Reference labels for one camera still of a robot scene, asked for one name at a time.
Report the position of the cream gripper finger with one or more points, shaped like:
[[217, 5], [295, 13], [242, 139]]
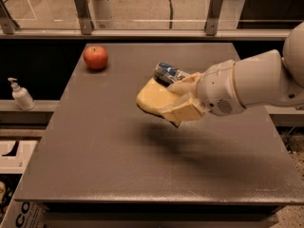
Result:
[[186, 85], [184, 109]]

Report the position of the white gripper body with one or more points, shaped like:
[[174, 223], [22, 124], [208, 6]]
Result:
[[218, 87]]

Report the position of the yellow wavy sponge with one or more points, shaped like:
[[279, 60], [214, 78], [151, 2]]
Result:
[[154, 96]]

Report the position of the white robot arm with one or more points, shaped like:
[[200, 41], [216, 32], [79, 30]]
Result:
[[270, 78]]

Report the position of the crushed blue silver can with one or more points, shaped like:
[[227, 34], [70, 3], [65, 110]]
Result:
[[168, 75]]

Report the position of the red apple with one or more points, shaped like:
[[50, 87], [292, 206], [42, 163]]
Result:
[[95, 57]]

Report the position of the white pipe behind glass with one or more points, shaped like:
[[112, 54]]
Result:
[[103, 14]]

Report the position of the white pump dispenser bottle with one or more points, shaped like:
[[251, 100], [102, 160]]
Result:
[[21, 95]]

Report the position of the metal railing beam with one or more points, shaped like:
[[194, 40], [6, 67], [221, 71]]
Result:
[[152, 34]]

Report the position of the printed cardboard box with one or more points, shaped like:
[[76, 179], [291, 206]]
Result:
[[17, 214]]

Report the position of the right metal railing bracket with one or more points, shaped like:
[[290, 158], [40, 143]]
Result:
[[212, 21]]

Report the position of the metal railing bracket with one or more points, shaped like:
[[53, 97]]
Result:
[[212, 21], [84, 16]]

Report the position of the left metal railing bracket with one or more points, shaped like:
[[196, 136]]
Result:
[[84, 16]]

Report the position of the far left metal bracket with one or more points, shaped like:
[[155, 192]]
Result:
[[6, 22]]

